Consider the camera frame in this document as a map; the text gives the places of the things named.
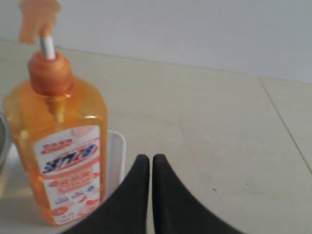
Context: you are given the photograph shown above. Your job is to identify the metal mesh strainer basket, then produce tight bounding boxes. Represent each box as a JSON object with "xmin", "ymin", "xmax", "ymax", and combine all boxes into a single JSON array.
[{"xmin": 0, "ymin": 111, "xmax": 11, "ymax": 173}]

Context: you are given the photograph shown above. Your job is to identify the white plastic tray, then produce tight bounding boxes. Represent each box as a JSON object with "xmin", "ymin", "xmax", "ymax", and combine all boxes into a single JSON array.
[{"xmin": 0, "ymin": 130, "xmax": 128, "ymax": 203}]

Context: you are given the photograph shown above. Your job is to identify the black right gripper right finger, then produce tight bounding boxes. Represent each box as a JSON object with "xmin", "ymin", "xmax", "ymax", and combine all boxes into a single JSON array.
[{"xmin": 152, "ymin": 154, "xmax": 241, "ymax": 234}]

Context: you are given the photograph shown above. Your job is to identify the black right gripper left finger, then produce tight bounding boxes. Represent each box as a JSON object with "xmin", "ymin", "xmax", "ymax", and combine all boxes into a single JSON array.
[{"xmin": 63, "ymin": 155, "xmax": 150, "ymax": 234}]

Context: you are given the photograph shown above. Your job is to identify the orange dish soap pump bottle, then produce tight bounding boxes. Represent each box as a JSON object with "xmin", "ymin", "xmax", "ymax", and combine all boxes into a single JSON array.
[{"xmin": 3, "ymin": 0, "xmax": 108, "ymax": 226}]

